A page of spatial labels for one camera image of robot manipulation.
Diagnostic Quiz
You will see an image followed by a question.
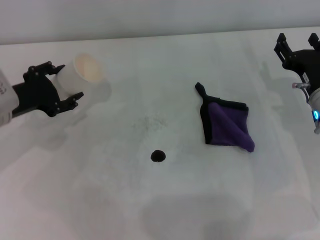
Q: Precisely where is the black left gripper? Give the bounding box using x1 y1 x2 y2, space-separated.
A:
11 60 85 119

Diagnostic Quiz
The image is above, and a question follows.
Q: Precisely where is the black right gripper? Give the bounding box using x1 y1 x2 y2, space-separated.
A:
273 32 320 89

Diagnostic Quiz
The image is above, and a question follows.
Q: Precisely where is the white paper cup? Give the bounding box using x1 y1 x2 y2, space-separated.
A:
51 52 105 101

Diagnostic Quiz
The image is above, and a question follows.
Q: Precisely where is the purple rag with black trim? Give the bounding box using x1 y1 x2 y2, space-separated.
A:
194 81 256 153

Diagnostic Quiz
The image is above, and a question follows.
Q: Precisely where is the black water stain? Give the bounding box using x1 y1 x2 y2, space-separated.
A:
150 149 167 163

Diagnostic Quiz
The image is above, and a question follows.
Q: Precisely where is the right wrist cable with plug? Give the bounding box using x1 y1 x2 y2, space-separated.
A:
291 82 312 101

